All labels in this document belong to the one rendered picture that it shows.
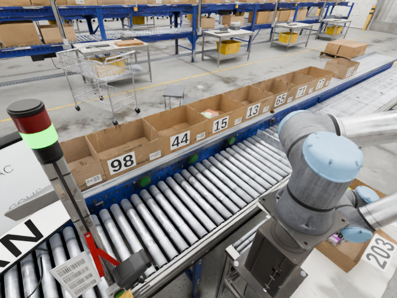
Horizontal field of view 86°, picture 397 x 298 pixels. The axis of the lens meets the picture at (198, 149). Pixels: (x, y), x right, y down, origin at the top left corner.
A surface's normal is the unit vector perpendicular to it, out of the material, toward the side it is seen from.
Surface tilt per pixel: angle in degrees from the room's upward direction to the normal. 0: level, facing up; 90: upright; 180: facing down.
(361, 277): 0
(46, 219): 86
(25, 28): 89
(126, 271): 8
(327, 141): 4
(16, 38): 90
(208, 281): 0
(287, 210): 69
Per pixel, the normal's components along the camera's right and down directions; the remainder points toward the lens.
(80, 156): 0.61, 0.50
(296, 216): -0.60, 0.12
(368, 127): -0.18, -0.11
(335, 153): 0.04, -0.75
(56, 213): 0.85, 0.29
